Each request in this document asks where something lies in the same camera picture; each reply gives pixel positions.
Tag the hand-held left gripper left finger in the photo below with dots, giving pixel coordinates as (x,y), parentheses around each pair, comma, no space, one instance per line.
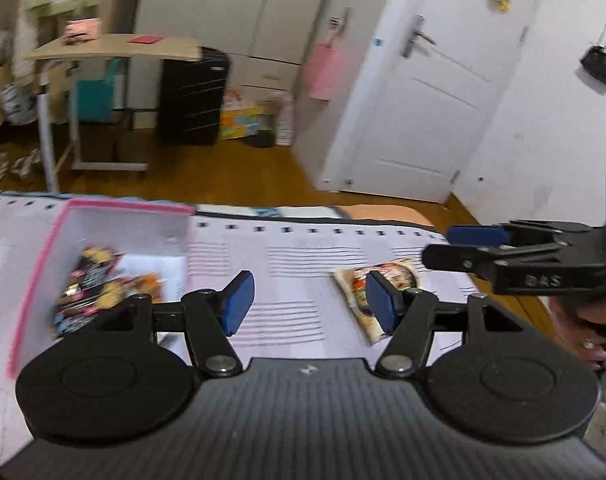
(238,305)

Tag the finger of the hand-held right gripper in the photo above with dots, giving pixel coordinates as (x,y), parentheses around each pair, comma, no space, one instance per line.
(478,234)
(463,259)

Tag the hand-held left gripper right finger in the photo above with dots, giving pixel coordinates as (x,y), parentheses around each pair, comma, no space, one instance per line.
(380,302)

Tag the large noodle packet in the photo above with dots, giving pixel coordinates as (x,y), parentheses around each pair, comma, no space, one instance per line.
(355,285)

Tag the clear orange snack packet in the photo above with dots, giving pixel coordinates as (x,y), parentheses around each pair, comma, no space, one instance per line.
(145,285)

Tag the clear pink-rimmed storage bin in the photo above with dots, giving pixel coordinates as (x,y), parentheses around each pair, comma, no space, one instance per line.
(133,230)

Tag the black snack packet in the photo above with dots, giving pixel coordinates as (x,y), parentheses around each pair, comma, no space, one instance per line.
(83,310)
(95,262)

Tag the person's right hand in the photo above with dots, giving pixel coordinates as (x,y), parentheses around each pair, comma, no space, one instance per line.
(590,317)

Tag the striped white bedsheet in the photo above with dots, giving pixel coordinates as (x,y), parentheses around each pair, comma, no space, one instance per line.
(293,260)

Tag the white door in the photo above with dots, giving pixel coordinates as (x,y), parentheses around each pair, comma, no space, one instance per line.
(433,125)

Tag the dark round floor object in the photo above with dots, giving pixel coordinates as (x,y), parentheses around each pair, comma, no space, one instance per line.
(260,139)

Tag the colourful cardboard box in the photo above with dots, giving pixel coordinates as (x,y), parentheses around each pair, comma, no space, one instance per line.
(238,117)

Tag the white pink standing packet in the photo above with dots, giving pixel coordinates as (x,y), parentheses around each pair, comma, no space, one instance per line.
(284,120)

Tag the black hanging handbag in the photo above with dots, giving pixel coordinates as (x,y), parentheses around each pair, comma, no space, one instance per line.
(599,62)

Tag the black suitcase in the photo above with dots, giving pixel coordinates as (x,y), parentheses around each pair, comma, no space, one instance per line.
(193,97)

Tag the pink hanging bag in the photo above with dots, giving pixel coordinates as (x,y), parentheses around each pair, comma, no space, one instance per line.
(322,67)

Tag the teal shopping bag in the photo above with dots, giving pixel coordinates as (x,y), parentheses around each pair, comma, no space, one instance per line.
(95,95)

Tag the red card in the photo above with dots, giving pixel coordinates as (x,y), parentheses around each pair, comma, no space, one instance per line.
(145,39)

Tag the wooden rolling side table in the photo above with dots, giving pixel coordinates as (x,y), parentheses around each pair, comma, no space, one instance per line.
(113,47)

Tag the white wardrobe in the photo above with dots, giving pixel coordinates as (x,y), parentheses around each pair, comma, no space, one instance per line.
(263,10)

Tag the pink tissue box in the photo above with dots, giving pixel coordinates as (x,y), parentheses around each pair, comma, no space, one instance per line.
(83,30)

